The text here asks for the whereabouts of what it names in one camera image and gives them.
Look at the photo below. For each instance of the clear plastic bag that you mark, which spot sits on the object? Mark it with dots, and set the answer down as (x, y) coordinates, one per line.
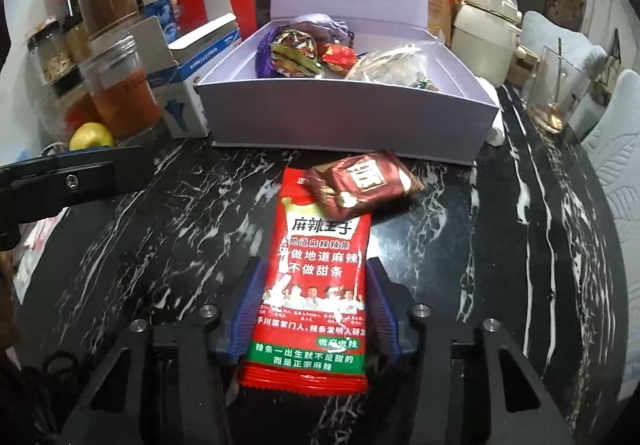
(390, 67)

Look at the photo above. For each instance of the green white snack packet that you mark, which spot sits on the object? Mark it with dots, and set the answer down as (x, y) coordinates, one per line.
(425, 85)

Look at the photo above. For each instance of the orange foil snack packet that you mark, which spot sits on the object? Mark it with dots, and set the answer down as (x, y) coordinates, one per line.
(340, 57)

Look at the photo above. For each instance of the white paper slip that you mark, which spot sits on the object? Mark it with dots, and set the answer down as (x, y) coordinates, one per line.
(42, 245)

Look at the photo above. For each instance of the nut filled jar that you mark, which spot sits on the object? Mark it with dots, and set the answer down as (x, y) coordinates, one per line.
(52, 57)

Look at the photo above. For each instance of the blue white carton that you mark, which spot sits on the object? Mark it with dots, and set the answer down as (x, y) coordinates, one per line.
(185, 100)

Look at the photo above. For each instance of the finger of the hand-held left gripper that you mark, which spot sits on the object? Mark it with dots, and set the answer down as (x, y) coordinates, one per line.
(65, 180)

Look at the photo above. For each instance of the cream ceramic pot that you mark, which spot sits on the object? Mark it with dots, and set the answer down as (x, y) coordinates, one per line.
(482, 40)

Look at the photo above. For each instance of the tan filled jar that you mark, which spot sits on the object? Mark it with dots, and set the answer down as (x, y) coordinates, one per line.
(77, 35)

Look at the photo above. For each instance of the black cap spice jar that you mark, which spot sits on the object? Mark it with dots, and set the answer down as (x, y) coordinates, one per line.
(75, 107)

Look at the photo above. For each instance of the grey leaf quilted chair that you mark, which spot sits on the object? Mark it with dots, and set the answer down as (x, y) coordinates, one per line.
(617, 145)
(545, 32)

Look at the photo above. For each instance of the purple mesh bag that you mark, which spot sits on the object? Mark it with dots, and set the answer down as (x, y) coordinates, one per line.
(265, 60)

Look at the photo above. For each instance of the brown foil snack packet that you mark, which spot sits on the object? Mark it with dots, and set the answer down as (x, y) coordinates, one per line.
(370, 185)

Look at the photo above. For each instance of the metal spoon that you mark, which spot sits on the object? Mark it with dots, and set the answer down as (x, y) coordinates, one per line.
(559, 70)

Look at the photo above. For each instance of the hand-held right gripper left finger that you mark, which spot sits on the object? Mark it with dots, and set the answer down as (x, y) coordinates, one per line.
(240, 315)

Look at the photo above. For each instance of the lavender gift box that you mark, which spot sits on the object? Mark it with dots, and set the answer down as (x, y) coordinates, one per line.
(350, 125)

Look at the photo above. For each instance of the red snack packet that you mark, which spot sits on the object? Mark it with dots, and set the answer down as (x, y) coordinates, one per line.
(310, 285)

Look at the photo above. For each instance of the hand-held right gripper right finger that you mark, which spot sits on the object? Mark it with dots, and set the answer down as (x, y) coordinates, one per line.
(387, 315)

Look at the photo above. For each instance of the multicolor foil snack packet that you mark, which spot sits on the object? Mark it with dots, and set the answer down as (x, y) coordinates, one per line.
(295, 55)

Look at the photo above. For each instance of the blue tube white cap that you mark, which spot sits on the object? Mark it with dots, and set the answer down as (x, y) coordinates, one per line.
(160, 12)

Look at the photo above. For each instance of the yellow apple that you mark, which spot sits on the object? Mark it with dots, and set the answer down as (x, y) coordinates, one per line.
(90, 136)

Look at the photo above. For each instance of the clear glass cup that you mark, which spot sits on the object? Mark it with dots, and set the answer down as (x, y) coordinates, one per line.
(555, 95)

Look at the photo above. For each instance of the orange filled jar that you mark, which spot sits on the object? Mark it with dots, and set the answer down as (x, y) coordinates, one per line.
(125, 90)

